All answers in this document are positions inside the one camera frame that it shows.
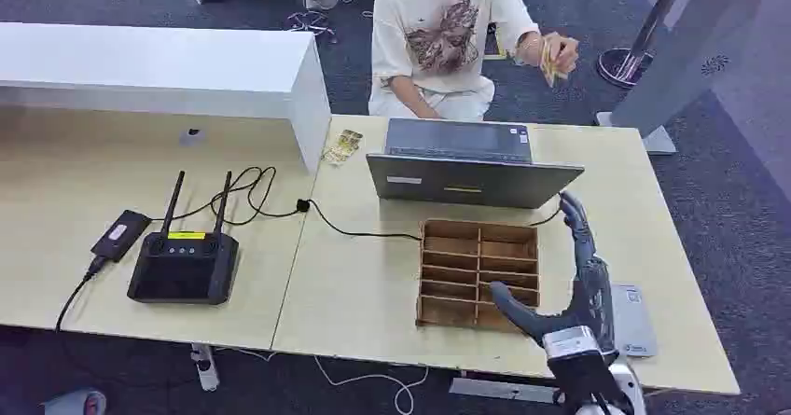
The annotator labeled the person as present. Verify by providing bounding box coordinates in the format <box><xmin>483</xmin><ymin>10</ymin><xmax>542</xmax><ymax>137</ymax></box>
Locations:
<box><xmin>368</xmin><ymin>0</ymin><xmax>582</xmax><ymax>123</ymax></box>

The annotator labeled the grey desk foot bar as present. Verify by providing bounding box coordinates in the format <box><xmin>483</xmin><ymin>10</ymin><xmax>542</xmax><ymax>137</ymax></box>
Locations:
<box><xmin>448</xmin><ymin>376</ymin><xmax>562</xmax><ymax>406</ymax></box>

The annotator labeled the chrome stanchion post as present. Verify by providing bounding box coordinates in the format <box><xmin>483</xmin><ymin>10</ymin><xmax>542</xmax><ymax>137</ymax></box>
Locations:
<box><xmin>595</xmin><ymin>0</ymin><xmax>695</xmax><ymax>90</ymax></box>

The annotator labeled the black controller with two antennas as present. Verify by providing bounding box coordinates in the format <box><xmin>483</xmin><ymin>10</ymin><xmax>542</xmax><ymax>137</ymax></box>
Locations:
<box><xmin>126</xmin><ymin>170</ymin><xmax>241</xmax><ymax>307</ymax></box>

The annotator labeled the black rectangular adapter box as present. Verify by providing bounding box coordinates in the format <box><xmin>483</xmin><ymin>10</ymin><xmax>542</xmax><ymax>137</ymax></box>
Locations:
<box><xmin>90</xmin><ymin>209</ymin><xmax>153</xmax><ymax>263</ymax></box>

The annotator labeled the white kiosk stand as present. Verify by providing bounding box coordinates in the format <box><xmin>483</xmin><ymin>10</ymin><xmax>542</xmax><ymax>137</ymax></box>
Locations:
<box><xmin>594</xmin><ymin>0</ymin><xmax>775</xmax><ymax>157</ymax></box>

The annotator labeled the grey slipper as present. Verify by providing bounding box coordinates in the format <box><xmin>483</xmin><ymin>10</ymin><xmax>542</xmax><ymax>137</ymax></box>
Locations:
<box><xmin>39</xmin><ymin>388</ymin><xmax>108</xmax><ymax>415</ymax></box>

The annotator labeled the grey open laptop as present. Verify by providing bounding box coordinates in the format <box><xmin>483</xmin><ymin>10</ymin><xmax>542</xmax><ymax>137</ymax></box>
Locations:
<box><xmin>366</xmin><ymin>117</ymin><xmax>586</xmax><ymax>210</ymax></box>

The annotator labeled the wooden divided card box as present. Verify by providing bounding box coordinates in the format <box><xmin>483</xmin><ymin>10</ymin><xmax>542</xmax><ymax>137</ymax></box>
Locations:
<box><xmin>415</xmin><ymin>217</ymin><xmax>542</xmax><ymax>334</ymax></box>

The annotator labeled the long black looped cable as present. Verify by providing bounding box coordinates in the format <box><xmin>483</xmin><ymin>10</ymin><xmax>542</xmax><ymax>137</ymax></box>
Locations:
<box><xmin>149</xmin><ymin>164</ymin><xmax>564</xmax><ymax>242</ymax></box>

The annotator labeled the grey round desk grommet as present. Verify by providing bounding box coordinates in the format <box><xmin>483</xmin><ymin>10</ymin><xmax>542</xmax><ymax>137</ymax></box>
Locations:
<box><xmin>179</xmin><ymin>126</ymin><xmax>208</xmax><ymax>149</ymax></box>

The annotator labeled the yellow black floor object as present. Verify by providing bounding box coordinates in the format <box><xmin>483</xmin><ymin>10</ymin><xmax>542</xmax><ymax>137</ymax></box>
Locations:
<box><xmin>483</xmin><ymin>22</ymin><xmax>509</xmax><ymax>62</ymax></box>

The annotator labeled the white power strip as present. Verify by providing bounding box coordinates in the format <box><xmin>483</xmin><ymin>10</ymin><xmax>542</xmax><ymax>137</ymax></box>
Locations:
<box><xmin>189</xmin><ymin>342</ymin><xmax>221</xmax><ymax>393</ymax></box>

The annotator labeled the short black cable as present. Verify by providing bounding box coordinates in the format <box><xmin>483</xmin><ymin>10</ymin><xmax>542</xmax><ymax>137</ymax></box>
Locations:
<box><xmin>54</xmin><ymin>256</ymin><xmax>107</xmax><ymax>333</ymax></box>

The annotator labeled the white desk shelf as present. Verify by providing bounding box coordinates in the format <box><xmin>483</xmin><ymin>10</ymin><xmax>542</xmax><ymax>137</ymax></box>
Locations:
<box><xmin>0</xmin><ymin>21</ymin><xmax>333</xmax><ymax>175</ymax></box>

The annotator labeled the person's left hand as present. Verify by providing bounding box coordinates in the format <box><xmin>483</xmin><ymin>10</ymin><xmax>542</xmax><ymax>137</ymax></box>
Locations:
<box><xmin>541</xmin><ymin>31</ymin><xmax>581</xmax><ymax>78</ymax></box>

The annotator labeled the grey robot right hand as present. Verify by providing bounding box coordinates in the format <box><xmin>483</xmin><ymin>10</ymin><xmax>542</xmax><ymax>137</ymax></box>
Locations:
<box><xmin>490</xmin><ymin>190</ymin><xmax>618</xmax><ymax>347</ymax></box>

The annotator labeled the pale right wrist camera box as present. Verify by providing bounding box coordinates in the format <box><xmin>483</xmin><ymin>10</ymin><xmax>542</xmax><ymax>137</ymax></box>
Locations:
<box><xmin>542</xmin><ymin>325</ymin><xmax>622</xmax><ymax>408</ymax></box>

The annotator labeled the white pocket wifi device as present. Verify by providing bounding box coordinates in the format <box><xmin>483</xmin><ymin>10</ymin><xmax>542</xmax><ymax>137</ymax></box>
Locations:
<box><xmin>610</xmin><ymin>284</ymin><xmax>660</xmax><ymax>359</ymax></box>

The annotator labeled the white floor cable under desk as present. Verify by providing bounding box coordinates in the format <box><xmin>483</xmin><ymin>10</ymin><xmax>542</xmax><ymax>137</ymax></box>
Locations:
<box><xmin>215</xmin><ymin>346</ymin><xmax>431</xmax><ymax>415</ymax></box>

